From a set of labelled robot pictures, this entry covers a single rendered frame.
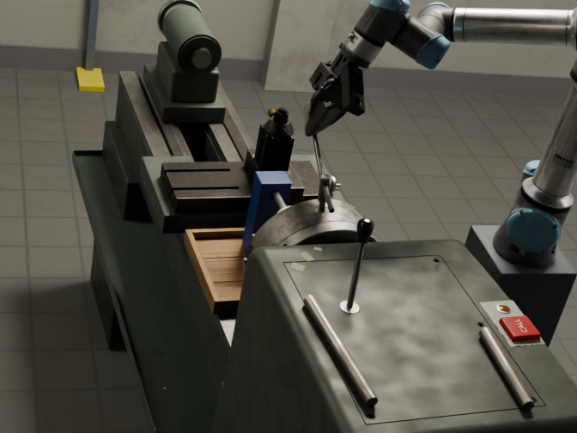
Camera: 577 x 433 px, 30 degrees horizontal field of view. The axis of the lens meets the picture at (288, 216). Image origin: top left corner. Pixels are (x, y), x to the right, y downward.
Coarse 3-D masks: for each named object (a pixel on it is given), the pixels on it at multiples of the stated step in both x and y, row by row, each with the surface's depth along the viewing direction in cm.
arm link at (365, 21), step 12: (372, 0) 229; (384, 0) 226; (396, 0) 225; (372, 12) 227; (384, 12) 226; (396, 12) 226; (360, 24) 229; (372, 24) 227; (384, 24) 227; (396, 24) 226; (372, 36) 228; (384, 36) 229
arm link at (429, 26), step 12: (408, 24) 226; (420, 24) 227; (432, 24) 230; (396, 36) 227; (408, 36) 226; (420, 36) 226; (432, 36) 227; (408, 48) 228; (420, 48) 227; (432, 48) 226; (444, 48) 227; (420, 60) 229; (432, 60) 227
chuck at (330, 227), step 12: (312, 228) 228; (324, 228) 228; (336, 228) 228; (348, 228) 229; (288, 240) 228; (300, 240) 226; (312, 240) 226; (324, 240) 227; (336, 240) 228; (348, 240) 230; (372, 240) 232
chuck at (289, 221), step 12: (300, 204) 235; (312, 204) 234; (336, 204) 236; (348, 204) 239; (276, 216) 234; (288, 216) 233; (300, 216) 232; (312, 216) 231; (324, 216) 231; (336, 216) 231; (348, 216) 233; (360, 216) 237; (264, 228) 235; (276, 228) 232; (288, 228) 230; (300, 228) 229; (252, 240) 237; (264, 240) 233; (276, 240) 230
